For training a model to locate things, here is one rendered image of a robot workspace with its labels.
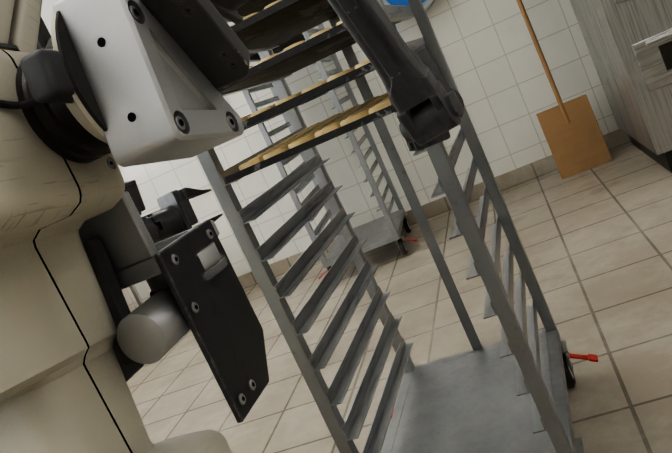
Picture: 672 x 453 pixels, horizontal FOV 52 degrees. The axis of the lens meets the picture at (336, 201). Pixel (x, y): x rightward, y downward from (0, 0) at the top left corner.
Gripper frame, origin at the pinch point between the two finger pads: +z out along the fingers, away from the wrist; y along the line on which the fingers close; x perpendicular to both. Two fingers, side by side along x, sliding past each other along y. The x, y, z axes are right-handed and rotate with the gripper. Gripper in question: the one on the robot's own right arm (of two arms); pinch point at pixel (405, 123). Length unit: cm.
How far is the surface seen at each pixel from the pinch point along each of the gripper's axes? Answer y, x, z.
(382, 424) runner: 68, -17, 50
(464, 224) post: 22.4, 6.6, 8.0
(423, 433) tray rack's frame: 75, -8, 51
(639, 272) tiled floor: 80, 98, 99
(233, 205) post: 2.5, -31.9, 28.9
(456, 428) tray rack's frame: 75, -1, 45
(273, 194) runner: 4, -21, 46
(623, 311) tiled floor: 82, 76, 81
